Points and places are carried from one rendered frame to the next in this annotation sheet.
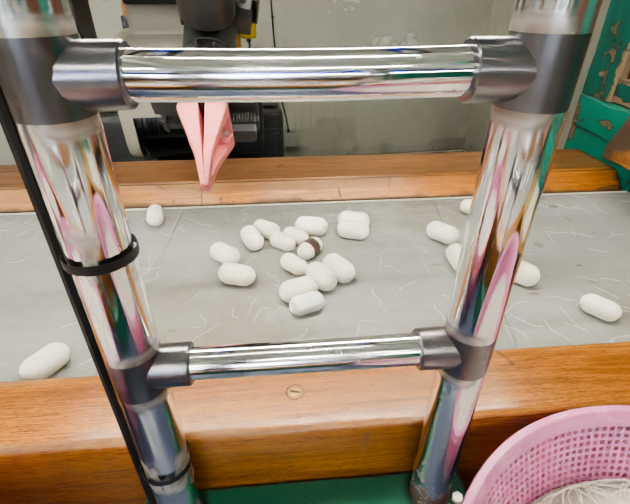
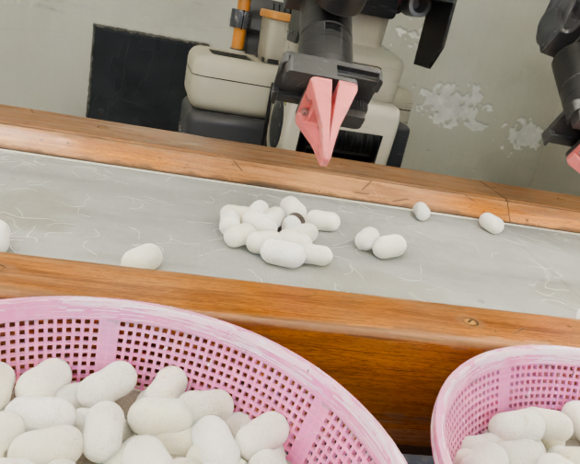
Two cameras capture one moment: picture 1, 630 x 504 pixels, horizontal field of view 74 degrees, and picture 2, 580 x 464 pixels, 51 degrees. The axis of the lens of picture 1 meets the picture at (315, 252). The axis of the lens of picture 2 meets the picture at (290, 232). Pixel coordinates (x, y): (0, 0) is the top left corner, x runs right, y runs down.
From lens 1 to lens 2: 54 cm
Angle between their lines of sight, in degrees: 14
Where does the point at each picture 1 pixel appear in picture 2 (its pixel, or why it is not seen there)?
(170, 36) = (359, 47)
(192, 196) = (500, 212)
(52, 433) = not seen: outside the picture
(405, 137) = not seen: hidden behind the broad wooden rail
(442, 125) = not seen: hidden behind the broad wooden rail
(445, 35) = (514, 96)
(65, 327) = (544, 301)
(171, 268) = (564, 272)
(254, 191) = (556, 218)
